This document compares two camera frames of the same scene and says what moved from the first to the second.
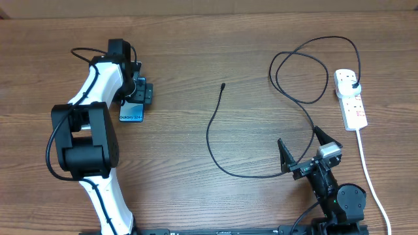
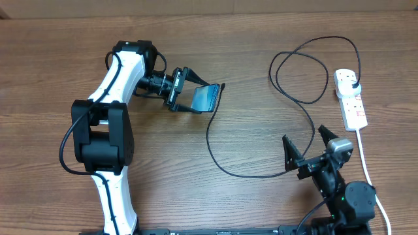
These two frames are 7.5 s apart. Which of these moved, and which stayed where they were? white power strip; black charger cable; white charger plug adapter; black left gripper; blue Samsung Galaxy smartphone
Moved: black left gripper; blue Samsung Galaxy smartphone
Stayed: white charger plug adapter; black charger cable; white power strip
